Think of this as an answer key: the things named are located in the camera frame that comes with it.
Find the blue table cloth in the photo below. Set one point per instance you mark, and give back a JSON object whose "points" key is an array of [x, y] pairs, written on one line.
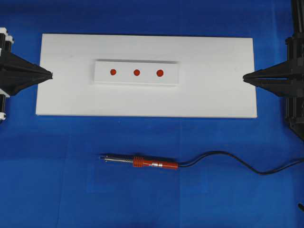
{"points": [[50, 174]]}

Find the red handled soldering iron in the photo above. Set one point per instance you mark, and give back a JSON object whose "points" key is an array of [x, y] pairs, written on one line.
{"points": [[140, 162]]}

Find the small raised white plate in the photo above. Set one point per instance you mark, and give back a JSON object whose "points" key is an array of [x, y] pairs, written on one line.
{"points": [[135, 72]]}

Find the large white base board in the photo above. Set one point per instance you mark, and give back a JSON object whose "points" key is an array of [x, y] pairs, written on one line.
{"points": [[210, 78]]}

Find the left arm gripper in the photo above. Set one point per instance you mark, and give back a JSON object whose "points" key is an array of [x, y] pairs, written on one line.
{"points": [[10, 86]]}

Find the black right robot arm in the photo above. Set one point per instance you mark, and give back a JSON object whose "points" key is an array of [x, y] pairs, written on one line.
{"points": [[287, 78]]}

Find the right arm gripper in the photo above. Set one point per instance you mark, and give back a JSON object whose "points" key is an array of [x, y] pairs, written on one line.
{"points": [[292, 88]]}

